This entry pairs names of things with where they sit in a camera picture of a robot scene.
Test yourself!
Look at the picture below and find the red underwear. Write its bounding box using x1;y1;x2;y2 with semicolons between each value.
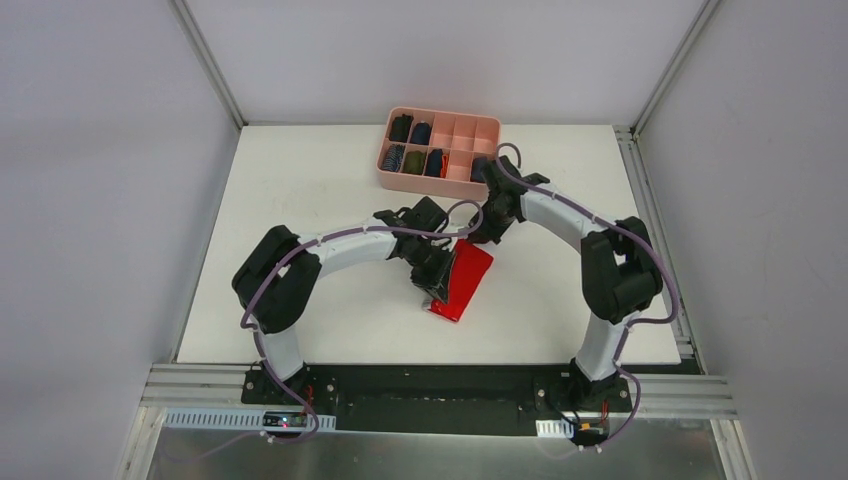
422;239;495;323

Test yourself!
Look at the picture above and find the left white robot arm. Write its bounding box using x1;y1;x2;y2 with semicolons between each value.
231;197;457;405

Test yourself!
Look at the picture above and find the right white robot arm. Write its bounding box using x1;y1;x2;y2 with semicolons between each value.
468;156;664;410

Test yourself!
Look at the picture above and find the dark blue rolled underwear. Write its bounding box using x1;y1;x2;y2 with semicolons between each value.
469;156;489;184

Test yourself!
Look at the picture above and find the blue orange rolled underwear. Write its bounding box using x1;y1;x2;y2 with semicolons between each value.
424;149;450;178

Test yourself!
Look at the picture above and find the olive green rolled underwear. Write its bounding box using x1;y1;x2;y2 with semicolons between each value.
401;150;427;175

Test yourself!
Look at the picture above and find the navy rolled underwear top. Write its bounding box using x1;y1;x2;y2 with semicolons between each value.
409;121;432;146

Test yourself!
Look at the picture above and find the blue striped rolled underwear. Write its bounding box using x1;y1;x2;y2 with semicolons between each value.
379;143;405;173

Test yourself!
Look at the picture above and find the black rolled underwear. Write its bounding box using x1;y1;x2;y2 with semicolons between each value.
388;114;414;143

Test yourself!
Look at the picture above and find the pink compartment organizer box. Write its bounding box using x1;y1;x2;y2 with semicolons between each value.
375;107;502;201

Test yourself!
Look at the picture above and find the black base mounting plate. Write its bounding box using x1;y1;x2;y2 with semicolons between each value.
241;364;632;436

